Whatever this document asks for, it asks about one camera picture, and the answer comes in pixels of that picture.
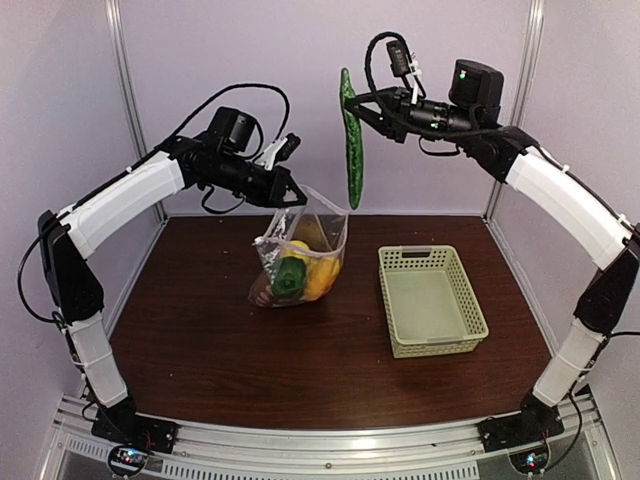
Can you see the orange mango slice toy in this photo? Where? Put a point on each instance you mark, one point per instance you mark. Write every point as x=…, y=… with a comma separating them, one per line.
x=321, y=275

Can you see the pale green perforated basket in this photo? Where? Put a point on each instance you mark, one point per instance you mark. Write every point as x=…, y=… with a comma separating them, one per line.
x=430, y=306

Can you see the left circuit board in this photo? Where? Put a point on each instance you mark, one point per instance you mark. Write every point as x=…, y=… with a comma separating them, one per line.
x=125, y=460

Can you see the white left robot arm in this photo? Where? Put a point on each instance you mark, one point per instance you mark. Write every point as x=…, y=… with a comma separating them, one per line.
x=70, y=239

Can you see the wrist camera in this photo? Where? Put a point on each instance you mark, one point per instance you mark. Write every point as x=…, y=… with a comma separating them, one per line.
x=278, y=151
x=399, y=61

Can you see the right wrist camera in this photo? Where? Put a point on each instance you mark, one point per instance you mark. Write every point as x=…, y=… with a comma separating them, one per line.
x=399, y=61

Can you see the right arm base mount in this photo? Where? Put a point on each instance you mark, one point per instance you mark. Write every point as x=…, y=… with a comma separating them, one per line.
x=520, y=430

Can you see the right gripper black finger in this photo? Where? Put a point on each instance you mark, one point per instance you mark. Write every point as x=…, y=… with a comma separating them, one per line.
x=377, y=121
x=386, y=98

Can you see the right aluminium corner post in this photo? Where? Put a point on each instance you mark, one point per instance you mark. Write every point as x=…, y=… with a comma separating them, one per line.
x=530, y=55

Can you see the dark green cucumber toy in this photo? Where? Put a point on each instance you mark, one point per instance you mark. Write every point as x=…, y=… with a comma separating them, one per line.
x=354, y=151

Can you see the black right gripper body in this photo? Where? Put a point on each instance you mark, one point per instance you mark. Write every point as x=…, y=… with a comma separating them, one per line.
x=456, y=119

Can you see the aluminium front rail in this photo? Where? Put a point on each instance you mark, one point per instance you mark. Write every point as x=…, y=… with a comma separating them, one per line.
x=451, y=450

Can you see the clear zip top bag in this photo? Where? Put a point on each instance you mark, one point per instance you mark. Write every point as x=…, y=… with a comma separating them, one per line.
x=321, y=224

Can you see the yellow lemon toy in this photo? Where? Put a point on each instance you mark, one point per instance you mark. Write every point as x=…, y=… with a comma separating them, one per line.
x=297, y=249

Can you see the brown potato toy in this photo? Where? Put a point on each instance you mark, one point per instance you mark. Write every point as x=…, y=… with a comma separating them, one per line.
x=261, y=293

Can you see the left aluminium corner post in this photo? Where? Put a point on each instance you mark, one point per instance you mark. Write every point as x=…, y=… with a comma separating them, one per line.
x=126, y=84

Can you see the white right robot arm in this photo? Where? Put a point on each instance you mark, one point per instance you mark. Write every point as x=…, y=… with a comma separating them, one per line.
x=514, y=158

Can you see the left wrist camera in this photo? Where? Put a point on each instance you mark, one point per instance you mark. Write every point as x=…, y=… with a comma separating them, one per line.
x=278, y=151

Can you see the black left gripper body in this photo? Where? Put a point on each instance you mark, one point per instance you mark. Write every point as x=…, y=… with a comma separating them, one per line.
x=231, y=176

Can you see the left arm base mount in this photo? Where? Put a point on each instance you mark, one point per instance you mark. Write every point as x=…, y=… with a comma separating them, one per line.
x=123, y=425

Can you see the right circuit board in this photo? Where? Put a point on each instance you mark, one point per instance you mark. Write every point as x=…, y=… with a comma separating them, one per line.
x=530, y=461

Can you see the aluminium corner post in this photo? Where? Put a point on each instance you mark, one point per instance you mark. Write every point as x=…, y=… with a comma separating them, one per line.
x=126, y=84
x=530, y=55

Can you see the green bok choy toy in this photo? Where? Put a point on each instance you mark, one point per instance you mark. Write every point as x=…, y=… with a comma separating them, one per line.
x=290, y=279

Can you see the circuit board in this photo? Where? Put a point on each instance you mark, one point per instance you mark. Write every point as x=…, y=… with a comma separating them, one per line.
x=530, y=461
x=125, y=460

